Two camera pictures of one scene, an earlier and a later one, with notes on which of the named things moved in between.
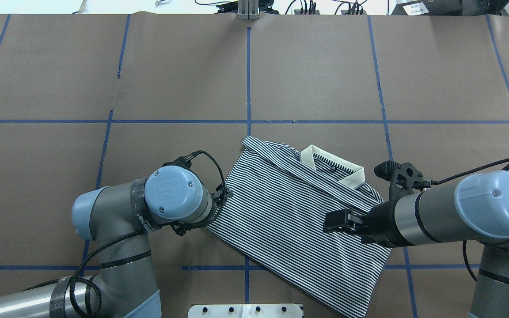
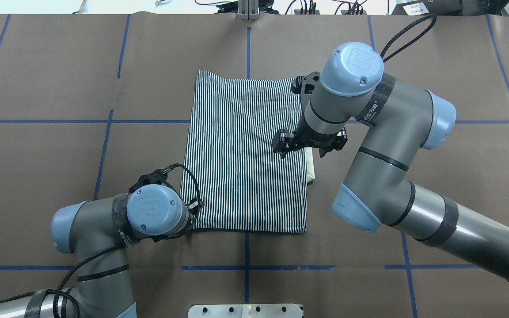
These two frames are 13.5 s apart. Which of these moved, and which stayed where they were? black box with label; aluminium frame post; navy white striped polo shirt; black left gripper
Moved: navy white striped polo shirt; black left gripper
Stayed: aluminium frame post; black box with label
